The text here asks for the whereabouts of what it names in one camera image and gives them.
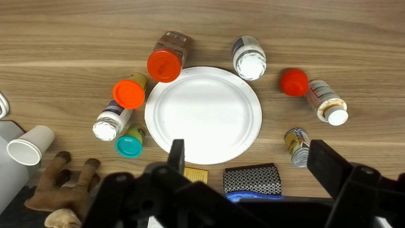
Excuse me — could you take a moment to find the small clear jar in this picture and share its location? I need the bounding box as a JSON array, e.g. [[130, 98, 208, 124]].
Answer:
[[283, 128, 310, 167]]

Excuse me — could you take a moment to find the cream bottle white cap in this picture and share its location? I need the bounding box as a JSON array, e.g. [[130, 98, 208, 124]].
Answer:
[[306, 80, 349, 127]]

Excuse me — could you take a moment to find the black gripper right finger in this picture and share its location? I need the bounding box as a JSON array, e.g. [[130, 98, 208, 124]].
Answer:
[[307, 139, 351, 199]]

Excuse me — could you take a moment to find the brown plush moose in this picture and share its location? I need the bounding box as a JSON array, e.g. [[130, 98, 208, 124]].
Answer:
[[24, 151, 101, 228]]

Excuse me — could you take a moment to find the white paper plate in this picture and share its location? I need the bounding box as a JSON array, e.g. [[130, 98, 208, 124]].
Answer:
[[144, 67, 262, 165]]

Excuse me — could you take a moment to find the small tub orange lid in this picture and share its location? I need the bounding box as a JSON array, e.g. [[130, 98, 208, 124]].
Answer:
[[112, 73, 148, 109]]

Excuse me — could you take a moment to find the red ball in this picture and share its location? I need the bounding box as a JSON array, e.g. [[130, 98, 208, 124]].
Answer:
[[279, 68, 308, 96]]

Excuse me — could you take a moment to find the white grey appliance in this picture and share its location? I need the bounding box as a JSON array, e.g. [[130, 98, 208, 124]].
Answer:
[[0, 90, 30, 214]]

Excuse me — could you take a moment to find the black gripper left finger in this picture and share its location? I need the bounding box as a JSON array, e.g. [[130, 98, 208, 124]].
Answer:
[[167, 139, 184, 174]]

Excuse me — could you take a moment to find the white paper cup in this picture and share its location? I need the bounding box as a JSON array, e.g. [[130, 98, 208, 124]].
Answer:
[[6, 125, 54, 166]]

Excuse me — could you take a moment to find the white bottle blue label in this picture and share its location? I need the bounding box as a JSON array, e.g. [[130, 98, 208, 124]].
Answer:
[[92, 100, 131, 142]]

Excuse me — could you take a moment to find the small tub teal lid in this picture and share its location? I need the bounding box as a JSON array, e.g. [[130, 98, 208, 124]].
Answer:
[[115, 124, 144, 158]]

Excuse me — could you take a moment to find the spice jar orange lid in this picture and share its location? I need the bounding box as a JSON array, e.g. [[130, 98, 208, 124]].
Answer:
[[146, 30, 192, 82]]

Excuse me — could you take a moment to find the white pill bottle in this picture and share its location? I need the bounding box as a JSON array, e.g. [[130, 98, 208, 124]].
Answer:
[[231, 35, 267, 81]]

